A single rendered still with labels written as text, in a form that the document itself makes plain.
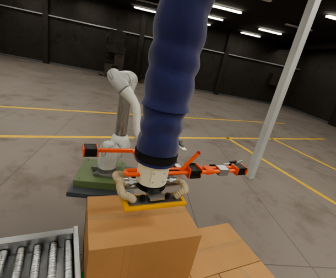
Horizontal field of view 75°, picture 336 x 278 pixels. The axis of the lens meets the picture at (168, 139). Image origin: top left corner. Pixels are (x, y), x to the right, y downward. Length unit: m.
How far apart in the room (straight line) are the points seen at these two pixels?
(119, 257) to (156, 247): 0.19
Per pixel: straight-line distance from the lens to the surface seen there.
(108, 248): 1.19
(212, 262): 1.81
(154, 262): 1.36
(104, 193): 1.83
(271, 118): 4.09
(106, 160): 1.83
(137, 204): 1.13
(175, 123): 1.01
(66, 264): 1.65
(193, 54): 0.97
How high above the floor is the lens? 1.83
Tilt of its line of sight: 20 degrees down
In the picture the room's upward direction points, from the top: 12 degrees clockwise
